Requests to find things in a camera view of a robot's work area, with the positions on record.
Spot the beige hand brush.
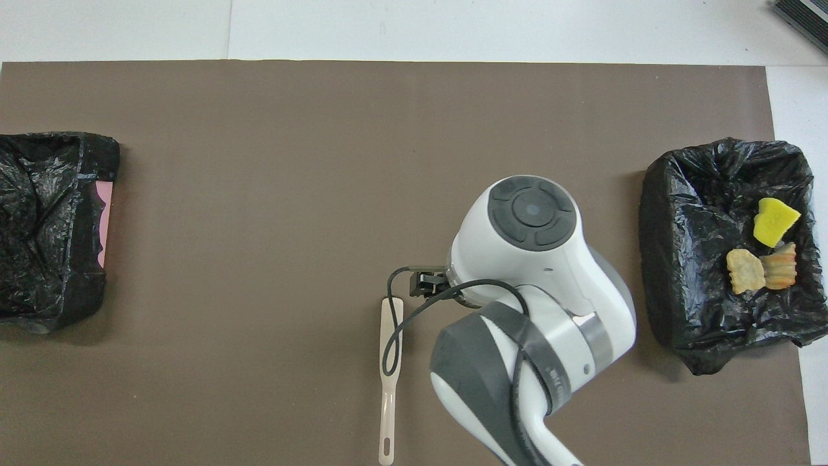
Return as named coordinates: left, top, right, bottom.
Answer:
left=378, top=296, right=405, bottom=466

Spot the dark grey ribbed device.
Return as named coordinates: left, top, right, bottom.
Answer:
left=773, top=0, right=828, bottom=56

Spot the brown table mat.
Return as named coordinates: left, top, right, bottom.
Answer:
left=0, top=60, right=812, bottom=466

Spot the pale ridged dumpling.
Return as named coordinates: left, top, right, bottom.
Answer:
left=726, top=249, right=767, bottom=294

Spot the yellow sponge piece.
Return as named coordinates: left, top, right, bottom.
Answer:
left=753, top=197, right=802, bottom=249

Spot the striped croissant piece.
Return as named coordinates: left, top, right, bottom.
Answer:
left=759, top=242, right=798, bottom=290

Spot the pink bin with black bag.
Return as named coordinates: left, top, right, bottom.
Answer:
left=0, top=132, right=121, bottom=335

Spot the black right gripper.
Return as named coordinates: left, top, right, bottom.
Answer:
left=409, top=271, right=450, bottom=300

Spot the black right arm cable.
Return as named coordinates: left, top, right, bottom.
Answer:
left=382, top=265, right=550, bottom=466

